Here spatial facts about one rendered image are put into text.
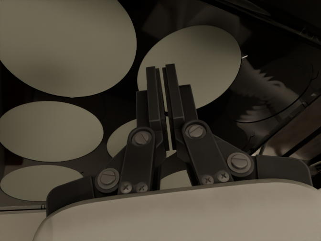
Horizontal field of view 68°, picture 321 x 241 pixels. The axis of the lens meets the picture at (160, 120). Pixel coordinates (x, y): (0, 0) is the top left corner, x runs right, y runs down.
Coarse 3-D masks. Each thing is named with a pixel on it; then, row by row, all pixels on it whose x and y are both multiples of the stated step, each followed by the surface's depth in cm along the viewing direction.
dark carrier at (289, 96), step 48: (144, 0) 16; (192, 0) 17; (144, 48) 19; (240, 48) 21; (288, 48) 23; (0, 96) 20; (48, 96) 21; (96, 96) 22; (240, 96) 27; (288, 96) 29; (0, 144) 24; (240, 144) 35; (0, 192) 31
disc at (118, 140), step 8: (136, 120) 26; (168, 120) 27; (120, 128) 26; (128, 128) 26; (168, 128) 28; (112, 136) 27; (120, 136) 27; (168, 136) 29; (112, 144) 28; (120, 144) 29; (112, 152) 29; (168, 152) 32
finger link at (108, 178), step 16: (160, 80) 13; (144, 96) 13; (160, 96) 11; (144, 112) 12; (160, 112) 11; (160, 128) 11; (160, 144) 11; (112, 160) 10; (160, 160) 12; (96, 176) 10; (112, 176) 10; (112, 192) 10
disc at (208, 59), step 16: (176, 32) 19; (192, 32) 19; (208, 32) 19; (224, 32) 20; (160, 48) 20; (176, 48) 20; (192, 48) 20; (208, 48) 21; (224, 48) 21; (144, 64) 20; (160, 64) 21; (176, 64) 21; (192, 64) 22; (208, 64) 22; (224, 64) 22; (144, 80) 22; (192, 80) 23; (208, 80) 24; (224, 80) 24; (208, 96) 25
